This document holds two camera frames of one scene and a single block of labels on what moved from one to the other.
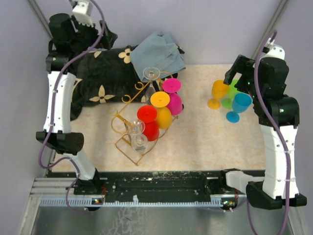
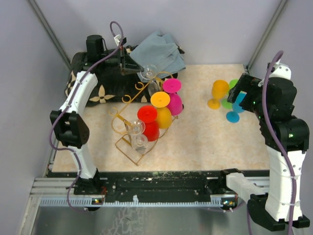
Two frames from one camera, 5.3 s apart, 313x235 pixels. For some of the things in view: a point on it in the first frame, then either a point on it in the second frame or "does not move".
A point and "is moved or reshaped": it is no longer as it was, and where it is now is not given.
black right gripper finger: (243, 64) to (242, 85)
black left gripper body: (86, 36) to (115, 61)
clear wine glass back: (150, 73) is moved or reshaped
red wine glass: (148, 114) does not move
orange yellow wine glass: (161, 100) does not move
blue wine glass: (241, 102) does not move
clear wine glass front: (139, 143) does not move
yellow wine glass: (219, 90) does not move
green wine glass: (227, 103) does not move
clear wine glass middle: (136, 128) does not move
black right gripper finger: (229, 75) to (233, 94)
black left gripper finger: (109, 37) to (130, 62)
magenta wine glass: (172, 86) does not move
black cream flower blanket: (107, 76) does not move
